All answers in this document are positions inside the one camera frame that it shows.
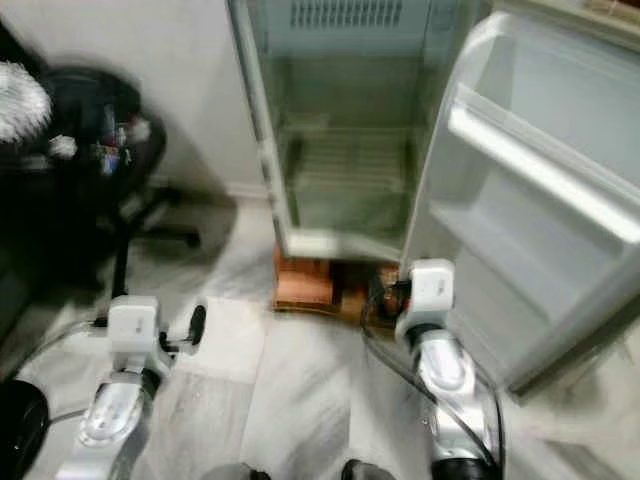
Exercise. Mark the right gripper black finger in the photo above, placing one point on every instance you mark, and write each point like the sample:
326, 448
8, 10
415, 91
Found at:
377, 290

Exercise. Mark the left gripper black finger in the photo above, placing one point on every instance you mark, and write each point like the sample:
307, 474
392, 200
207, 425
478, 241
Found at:
197, 322

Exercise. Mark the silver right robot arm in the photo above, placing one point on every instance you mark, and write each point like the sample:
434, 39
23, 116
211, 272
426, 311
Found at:
445, 370

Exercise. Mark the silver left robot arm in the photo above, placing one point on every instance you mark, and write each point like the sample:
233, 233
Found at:
110, 420

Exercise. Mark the grey fridge door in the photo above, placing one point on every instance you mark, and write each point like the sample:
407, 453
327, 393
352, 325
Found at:
540, 230

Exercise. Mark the open grey fridge cabinet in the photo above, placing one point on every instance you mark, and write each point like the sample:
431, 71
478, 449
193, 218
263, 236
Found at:
345, 70

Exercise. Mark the round black glossy object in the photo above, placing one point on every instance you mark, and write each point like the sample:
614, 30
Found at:
22, 430

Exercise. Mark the black office chair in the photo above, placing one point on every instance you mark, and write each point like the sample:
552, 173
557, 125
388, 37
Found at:
90, 110

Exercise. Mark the white fluffy duster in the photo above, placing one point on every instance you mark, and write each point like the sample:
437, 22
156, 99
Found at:
22, 105

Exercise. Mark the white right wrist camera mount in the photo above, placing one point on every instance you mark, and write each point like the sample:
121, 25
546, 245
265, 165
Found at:
432, 290

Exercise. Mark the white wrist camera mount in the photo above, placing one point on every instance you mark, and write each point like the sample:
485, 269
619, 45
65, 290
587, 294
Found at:
133, 328
432, 290

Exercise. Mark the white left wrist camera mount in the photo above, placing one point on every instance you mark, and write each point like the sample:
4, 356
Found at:
133, 328

